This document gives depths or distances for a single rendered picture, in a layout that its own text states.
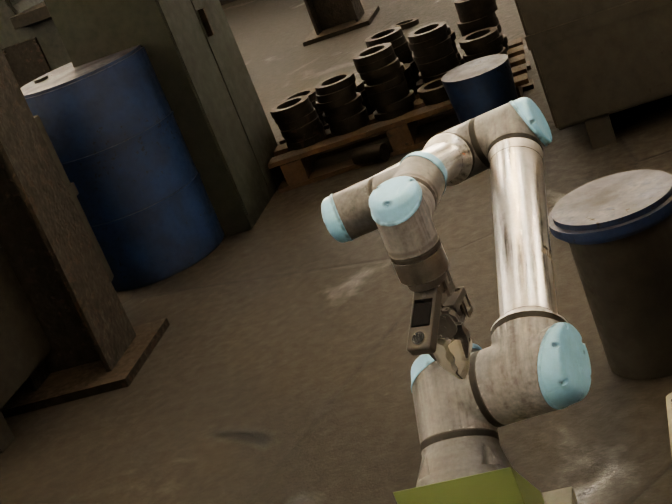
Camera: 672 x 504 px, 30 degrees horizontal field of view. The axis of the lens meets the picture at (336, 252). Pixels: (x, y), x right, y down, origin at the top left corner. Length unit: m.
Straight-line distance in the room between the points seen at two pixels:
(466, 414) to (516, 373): 0.13
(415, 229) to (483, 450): 0.49
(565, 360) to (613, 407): 0.73
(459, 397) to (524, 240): 0.35
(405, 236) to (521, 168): 0.58
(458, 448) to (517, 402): 0.14
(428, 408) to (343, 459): 0.86
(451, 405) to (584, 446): 0.62
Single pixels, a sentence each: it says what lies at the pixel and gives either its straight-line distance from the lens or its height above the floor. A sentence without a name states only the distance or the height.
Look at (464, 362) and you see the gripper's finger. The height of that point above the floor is 0.54.
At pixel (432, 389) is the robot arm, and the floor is 0.44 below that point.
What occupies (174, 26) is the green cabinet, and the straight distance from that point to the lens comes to 5.17.
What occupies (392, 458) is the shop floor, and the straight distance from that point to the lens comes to 3.14.
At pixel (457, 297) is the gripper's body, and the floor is 0.65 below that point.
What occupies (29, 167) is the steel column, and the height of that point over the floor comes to 0.76.
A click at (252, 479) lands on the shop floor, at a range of 3.32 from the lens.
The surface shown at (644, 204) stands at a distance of 2.92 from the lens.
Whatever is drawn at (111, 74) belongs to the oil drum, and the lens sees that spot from 4.98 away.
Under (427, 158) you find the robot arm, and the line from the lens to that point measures 2.21.
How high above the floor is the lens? 1.50
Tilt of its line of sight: 19 degrees down
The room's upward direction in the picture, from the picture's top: 22 degrees counter-clockwise
